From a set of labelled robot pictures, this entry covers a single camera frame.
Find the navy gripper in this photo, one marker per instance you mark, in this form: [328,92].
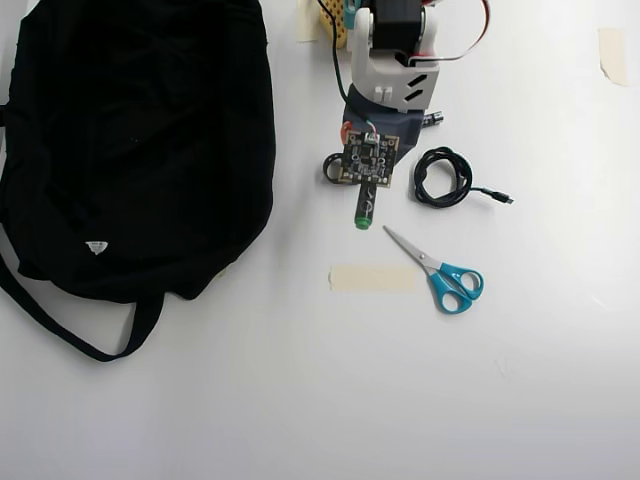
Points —
[403,126]

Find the green marker with black barrel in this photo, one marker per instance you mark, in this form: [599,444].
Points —
[365,210]

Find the yellow perforated robot base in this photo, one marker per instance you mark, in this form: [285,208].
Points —
[330,22]

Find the black fabric bag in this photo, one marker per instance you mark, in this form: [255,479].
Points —
[135,150]

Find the beige masking tape strip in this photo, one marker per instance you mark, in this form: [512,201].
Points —
[307,22]
[372,279]
[615,55]

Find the bare camera circuit board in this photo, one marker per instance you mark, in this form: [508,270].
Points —
[367,157]

